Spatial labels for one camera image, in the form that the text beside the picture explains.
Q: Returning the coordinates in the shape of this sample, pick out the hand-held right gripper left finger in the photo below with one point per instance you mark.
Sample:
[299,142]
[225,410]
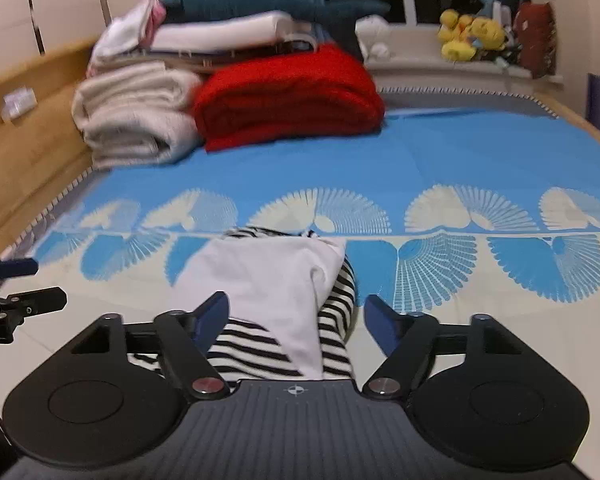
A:
[212,316]

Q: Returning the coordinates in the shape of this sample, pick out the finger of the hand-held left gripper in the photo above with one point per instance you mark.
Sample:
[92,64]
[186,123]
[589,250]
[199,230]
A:
[35,301]
[15,268]

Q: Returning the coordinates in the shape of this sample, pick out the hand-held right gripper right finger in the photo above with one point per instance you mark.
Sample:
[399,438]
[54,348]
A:
[380,321]

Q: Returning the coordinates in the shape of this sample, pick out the black white striped garment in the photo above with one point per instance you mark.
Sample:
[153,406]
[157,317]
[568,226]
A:
[260,280]

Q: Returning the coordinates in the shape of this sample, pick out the small white box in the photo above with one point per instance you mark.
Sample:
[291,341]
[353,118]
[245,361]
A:
[19,104]

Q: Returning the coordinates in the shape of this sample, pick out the blue cream printed blanket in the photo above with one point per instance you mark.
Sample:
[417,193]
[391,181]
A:
[430,160]

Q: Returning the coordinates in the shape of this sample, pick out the cream folded blanket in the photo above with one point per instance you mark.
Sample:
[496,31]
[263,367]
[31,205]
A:
[130,115]

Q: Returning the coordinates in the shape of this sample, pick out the red folded blanket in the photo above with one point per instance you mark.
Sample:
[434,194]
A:
[290,100]

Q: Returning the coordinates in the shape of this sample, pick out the grey mattress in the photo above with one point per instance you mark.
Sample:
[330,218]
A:
[455,97]

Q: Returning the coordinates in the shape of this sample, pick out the pink white cloth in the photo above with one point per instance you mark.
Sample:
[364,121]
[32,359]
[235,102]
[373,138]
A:
[125,30]

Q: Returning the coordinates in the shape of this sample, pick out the white folded cloth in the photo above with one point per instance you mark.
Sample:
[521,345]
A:
[220,32]

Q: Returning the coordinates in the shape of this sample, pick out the white plush toy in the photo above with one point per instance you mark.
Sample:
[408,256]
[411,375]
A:
[375,35]

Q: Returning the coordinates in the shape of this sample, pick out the yellow plush toy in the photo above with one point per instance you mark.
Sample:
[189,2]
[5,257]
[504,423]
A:
[472,35]

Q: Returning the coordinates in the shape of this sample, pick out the red brown bag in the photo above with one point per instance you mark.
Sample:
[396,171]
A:
[534,35]

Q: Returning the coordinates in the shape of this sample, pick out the wooden bed frame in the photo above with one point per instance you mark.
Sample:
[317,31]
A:
[25,170]

